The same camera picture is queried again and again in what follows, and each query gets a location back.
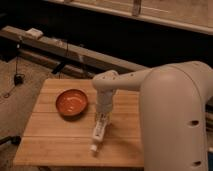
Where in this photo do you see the orange ceramic bowl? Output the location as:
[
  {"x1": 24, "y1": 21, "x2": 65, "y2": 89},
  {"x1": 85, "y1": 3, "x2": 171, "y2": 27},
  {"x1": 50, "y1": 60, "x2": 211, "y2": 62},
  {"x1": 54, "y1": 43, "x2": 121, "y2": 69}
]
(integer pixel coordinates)
[{"x1": 55, "y1": 89, "x2": 88, "y2": 117}]

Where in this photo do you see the wooden ledge with bracket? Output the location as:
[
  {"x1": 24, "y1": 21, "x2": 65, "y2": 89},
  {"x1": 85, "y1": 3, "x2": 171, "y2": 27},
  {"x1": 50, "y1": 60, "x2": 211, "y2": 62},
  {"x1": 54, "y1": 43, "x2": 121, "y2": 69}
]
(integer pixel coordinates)
[{"x1": 46, "y1": 0, "x2": 213, "y2": 36}]

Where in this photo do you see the small white box on beam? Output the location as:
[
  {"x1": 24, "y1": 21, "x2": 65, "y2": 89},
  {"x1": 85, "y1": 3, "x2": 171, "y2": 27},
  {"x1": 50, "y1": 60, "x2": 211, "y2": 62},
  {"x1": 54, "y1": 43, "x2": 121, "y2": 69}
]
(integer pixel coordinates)
[{"x1": 26, "y1": 28, "x2": 43, "y2": 39}]

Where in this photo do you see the black bar at left edge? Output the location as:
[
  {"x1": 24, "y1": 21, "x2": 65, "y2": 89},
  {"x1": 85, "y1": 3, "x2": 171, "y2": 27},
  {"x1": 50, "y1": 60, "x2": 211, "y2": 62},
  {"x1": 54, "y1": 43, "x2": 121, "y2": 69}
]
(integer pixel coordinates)
[{"x1": 0, "y1": 136, "x2": 21, "y2": 145}]

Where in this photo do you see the white plastic bottle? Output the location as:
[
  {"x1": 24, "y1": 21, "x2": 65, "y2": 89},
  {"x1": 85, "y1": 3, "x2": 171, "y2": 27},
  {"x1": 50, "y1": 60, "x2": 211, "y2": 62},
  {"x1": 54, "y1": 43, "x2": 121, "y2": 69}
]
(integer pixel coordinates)
[{"x1": 90, "y1": 114, "x2": 108, "y2": 153}]

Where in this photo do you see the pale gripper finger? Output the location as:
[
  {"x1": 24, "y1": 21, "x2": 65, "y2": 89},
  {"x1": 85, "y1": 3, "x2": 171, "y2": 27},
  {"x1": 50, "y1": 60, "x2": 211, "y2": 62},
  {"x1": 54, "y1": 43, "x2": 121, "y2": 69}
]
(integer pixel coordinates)
[{"x1": 105, "y1": 113, "x2": 110, "y2": 125}]

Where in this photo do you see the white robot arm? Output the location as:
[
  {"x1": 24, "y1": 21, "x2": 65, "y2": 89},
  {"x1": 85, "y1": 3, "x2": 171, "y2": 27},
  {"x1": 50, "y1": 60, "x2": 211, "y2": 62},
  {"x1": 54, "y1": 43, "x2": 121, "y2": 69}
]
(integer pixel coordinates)
[{"x1": 92, "y1": 61, "x2": 213, "y2": 171}]

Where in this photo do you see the long wooden beam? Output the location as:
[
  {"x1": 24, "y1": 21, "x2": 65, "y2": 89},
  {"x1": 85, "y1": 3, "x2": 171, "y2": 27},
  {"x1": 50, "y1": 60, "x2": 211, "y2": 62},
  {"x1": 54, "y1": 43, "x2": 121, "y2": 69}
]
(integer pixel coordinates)
[{"x1": 0, "y1": 26, "x2": 145, "y2": 73}]

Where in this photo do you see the black power adapter with cable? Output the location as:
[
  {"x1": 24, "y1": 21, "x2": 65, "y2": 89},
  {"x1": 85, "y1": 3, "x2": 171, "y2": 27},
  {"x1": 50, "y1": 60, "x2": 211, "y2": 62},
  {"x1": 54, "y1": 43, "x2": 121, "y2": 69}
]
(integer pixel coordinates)
[{"x1": 2, "y1": 36, "x2": 25, "y2": 98}]

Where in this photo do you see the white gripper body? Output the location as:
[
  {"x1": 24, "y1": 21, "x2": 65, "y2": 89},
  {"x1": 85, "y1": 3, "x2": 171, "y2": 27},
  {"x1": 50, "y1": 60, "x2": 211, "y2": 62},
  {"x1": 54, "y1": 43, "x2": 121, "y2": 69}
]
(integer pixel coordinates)
[{"x1": 96, "y1": 90, "x2": 115, "y2": 114}]

